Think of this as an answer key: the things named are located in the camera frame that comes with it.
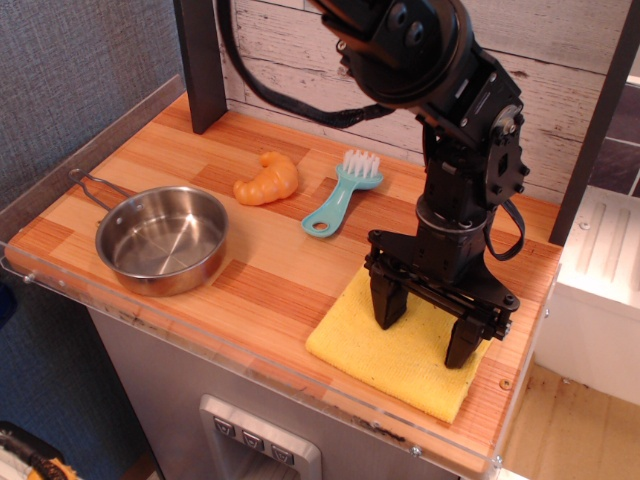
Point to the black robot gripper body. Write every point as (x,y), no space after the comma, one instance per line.
(444,264)

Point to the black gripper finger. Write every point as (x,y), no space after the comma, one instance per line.
(389,299)
(467,334)

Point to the yellow cloth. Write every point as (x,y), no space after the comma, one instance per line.
(405,361)

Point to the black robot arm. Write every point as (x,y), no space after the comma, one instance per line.
(422,56)

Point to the teal dish brush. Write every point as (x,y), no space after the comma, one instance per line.
(358,171)

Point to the orange plastic croissant toy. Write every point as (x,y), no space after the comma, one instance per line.
(278,179)

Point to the silver dispenser button panel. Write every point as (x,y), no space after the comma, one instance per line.
(245,446)

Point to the stainless steel pan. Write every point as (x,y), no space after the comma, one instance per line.
(160,242)

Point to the grey toy kitchen cabinet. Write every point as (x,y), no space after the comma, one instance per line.
(165,384)

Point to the clear acrylic edge guard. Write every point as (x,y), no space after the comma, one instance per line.
(261,306)

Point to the orange object bottom left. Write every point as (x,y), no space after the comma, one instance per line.
(51,469)

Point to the dark right shelf post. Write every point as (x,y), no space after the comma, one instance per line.
(605,108)

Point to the dark shelf post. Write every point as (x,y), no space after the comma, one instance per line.
(201,60)
(605,108)

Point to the dark left shelf post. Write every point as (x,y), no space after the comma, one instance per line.
(201,60)

